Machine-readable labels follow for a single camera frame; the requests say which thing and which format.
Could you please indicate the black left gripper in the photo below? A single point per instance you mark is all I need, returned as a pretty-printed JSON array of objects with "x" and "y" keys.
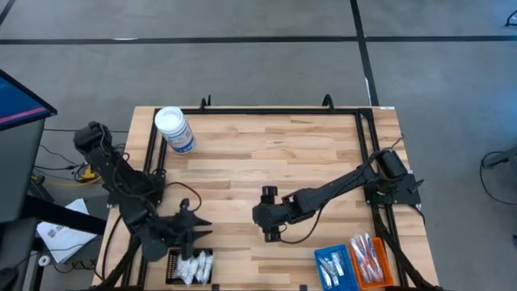
[{"x": 183, "y": 228}]

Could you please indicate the black desk leg bar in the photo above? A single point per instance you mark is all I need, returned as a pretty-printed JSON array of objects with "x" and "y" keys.
[{"x": 60, "y": 214}]

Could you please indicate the blue plastic tray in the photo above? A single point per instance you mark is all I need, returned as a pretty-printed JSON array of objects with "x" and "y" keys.
[{"x": 347, "y": 254}]

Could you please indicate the black aluminium table frame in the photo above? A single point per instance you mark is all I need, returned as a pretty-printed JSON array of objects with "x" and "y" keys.
[{"x": 282, "y": 111}]

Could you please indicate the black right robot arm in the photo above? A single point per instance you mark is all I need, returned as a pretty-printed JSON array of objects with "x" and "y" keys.
[{"x": 335, "y": 186}]

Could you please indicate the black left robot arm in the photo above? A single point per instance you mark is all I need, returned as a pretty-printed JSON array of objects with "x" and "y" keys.
[{"x": 129, "y": 190}]

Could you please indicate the orange plastic tray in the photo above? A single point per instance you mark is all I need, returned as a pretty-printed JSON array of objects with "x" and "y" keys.
[{"x": 388, "y": 266}]

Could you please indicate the monitor with blue screen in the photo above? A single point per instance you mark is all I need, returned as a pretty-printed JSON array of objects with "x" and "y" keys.
[{"x": 20, "y": 101}]

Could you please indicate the clear bagged toothbrush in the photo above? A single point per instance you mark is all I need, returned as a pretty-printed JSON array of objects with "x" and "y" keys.
[
  {"x": 377, "y": 254},
  {"x": 371, "y": 258}
]

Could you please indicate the black perforated tray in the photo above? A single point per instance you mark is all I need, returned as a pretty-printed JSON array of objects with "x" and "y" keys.
[{"x": 171, "y": 275}]

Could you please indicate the bagged blue toothbrush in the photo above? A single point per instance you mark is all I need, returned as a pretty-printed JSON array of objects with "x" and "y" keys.
[{"x": 356, "y": 258}]

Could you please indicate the black frame hook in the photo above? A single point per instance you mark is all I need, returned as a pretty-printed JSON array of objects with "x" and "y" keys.
[
  {"x": 328, "y": 101},
  {"x": 206, "y": 103}
]

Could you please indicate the white bagged tube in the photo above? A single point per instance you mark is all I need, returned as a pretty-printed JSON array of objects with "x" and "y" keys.
[{"x": 208, "y": 267}]

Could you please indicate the white printed paper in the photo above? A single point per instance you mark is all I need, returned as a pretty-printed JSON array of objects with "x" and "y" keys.
[{"x": 64, "y": 238}]

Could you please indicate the white tape roll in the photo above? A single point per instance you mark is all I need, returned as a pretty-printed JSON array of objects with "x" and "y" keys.
[{"x": 44, "y": 260}]

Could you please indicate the white wipes canister blue label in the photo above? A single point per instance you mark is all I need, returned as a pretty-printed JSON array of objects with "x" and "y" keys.
[{"x": 174, "y": 128}]

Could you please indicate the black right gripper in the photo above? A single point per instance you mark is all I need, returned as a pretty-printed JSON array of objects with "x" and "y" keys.
[{"x": 274, "y": 212}]

